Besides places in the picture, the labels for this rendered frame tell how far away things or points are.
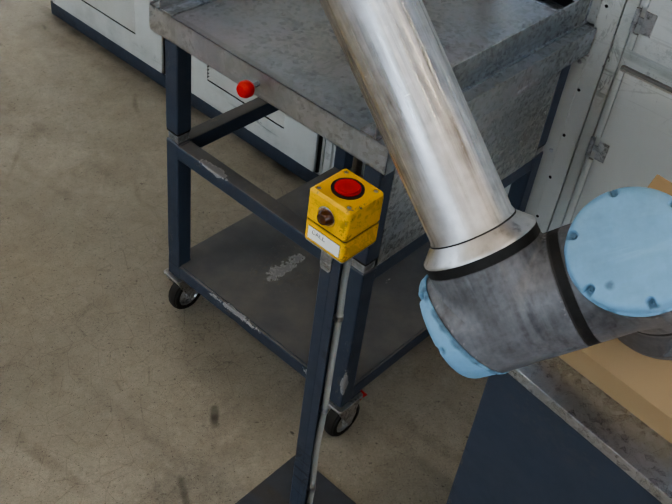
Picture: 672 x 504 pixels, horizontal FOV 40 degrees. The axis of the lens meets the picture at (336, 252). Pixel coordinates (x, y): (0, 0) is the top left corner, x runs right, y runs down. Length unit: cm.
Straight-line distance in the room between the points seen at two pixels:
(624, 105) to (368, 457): 95
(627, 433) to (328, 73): 82
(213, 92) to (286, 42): 121
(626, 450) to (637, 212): 37
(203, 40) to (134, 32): 144
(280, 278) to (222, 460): 46
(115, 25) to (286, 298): 143
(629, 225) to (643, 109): 97
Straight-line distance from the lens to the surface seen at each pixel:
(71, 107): 313
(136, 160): 289
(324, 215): 132
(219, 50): 177
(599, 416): 133
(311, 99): 163
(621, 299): 106
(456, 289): 112
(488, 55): 174
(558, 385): 135
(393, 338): 214
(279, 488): 206
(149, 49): 319
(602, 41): 206
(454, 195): 110
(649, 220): 108
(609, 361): 134
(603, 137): 211
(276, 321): 214
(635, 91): 203
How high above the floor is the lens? 172
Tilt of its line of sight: 41 degrees down
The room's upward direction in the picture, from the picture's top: 8 degrees clockwise
